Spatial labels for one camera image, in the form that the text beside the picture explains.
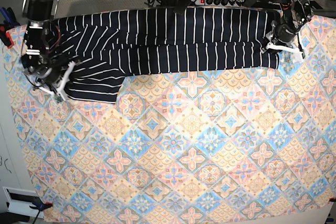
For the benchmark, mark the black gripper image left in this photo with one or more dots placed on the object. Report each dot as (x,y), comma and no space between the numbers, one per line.
(44,75)

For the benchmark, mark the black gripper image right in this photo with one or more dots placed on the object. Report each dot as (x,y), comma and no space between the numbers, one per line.
(282,33)

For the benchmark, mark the navy white striped T-shirt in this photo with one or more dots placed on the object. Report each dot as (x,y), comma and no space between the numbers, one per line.
(109,47)

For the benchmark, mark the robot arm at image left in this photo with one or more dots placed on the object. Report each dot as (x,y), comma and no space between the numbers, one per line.
(40,40)

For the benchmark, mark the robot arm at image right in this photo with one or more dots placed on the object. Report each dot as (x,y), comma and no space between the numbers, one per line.
(295,14)

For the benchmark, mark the blue orange clamp upper left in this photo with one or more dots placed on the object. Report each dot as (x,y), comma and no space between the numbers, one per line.
(9,22)

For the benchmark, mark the blue orange clamp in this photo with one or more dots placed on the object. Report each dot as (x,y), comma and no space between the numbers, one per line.
(40,206)
(9,22)

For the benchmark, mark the white power strip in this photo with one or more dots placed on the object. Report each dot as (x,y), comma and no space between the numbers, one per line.
(219,3)

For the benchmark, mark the colourful patterned tablecloth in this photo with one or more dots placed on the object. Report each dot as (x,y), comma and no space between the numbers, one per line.
(210,147)

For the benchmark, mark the blue orange clamp lower left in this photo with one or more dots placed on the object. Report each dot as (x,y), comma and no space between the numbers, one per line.
(40,206)

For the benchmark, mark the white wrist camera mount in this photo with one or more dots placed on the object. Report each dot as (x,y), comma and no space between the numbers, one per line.
(298,53)
(58,93)

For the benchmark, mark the white wall vent panel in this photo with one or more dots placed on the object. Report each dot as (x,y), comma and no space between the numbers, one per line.
(20,201)

